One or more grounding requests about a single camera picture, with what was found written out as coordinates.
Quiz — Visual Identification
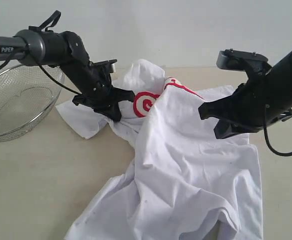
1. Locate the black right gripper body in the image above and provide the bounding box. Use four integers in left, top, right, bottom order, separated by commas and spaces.
223, 74, 292, 128

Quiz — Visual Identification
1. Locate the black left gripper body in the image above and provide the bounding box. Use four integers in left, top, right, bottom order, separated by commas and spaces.
72, 72, 119, 112

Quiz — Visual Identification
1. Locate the white shirt with red print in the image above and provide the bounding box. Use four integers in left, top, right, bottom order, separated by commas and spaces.
57, 59, 263, 240

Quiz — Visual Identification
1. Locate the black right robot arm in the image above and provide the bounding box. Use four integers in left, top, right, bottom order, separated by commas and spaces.
198, 49, 292, 139

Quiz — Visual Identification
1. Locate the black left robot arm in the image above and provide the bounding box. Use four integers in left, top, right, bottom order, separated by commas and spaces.
0, 29, 135, 122

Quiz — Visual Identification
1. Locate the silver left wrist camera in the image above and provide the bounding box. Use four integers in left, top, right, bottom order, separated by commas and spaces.
88, 59, 118, 74

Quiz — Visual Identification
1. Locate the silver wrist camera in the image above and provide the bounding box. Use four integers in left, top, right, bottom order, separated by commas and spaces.
216, 48, 272, 78
88, 59, 118, 74

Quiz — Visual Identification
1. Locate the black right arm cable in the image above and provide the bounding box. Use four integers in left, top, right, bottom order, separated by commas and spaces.
262, 104, 292, 157

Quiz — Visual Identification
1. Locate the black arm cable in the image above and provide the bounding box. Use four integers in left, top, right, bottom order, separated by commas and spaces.
0, 9, 86, 96
262, 104, 292, 157

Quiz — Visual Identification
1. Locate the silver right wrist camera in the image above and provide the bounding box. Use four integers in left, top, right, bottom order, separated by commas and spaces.
216, 48, 272, 78

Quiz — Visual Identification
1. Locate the metal wire mesh basket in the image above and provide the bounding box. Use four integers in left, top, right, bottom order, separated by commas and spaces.
0, 64, 65, 142

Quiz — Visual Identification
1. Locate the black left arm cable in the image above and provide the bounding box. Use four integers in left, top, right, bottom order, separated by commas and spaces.
0, 9, 86, 96

